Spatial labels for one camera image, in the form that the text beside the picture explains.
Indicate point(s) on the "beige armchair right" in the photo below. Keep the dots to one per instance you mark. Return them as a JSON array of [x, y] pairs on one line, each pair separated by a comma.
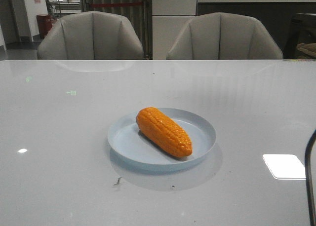
[[224, 36]]

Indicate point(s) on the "red bin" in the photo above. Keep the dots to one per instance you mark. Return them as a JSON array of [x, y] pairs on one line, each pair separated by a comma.
[[44, 24]]

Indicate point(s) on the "orange toy corn cob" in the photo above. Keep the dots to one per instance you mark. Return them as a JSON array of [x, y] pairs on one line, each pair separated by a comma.
[[164, 132]]

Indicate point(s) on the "dark wooden chair right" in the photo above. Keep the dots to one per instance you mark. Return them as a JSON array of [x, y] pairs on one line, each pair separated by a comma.
[[302, 31]]

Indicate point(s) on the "beige armchair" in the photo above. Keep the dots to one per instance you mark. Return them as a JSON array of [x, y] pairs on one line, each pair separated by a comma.
[[224, 36], [91, 35]]

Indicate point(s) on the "background metal table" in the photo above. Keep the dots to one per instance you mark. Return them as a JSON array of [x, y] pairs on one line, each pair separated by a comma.
[[60, 8]]

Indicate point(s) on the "red barrier belt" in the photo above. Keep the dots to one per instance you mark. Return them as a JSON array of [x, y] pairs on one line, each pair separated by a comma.
[[127, 4]]

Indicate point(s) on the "beige armchair left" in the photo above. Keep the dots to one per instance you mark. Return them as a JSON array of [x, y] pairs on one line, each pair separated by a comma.
[[91, 35]]

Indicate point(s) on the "dark grey counter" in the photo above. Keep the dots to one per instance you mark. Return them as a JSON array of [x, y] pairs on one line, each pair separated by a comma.
[[275, 15]]

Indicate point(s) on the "white cabinet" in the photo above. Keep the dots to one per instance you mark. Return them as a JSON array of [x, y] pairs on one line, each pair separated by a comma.
[[168, 16]]

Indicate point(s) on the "light blue round plate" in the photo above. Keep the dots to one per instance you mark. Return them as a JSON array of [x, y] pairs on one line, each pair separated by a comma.
[[134, 148]]

